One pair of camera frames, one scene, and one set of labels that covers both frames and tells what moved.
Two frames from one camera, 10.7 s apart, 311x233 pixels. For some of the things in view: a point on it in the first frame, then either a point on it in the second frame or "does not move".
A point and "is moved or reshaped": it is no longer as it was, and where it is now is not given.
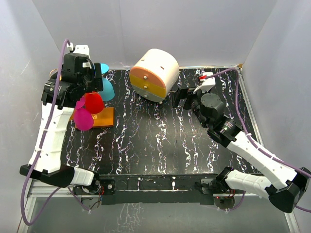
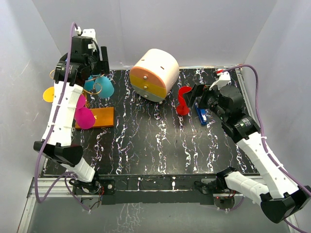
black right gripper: [183, 93] → [198, 91]
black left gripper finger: [98, 82] → [104, 66]
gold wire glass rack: [104, 118] does not move
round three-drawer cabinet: [154, 74] does not move
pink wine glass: [83, 119] does not move
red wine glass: [94, 102] is moved or reshaped
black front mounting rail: [159, 188] does not move
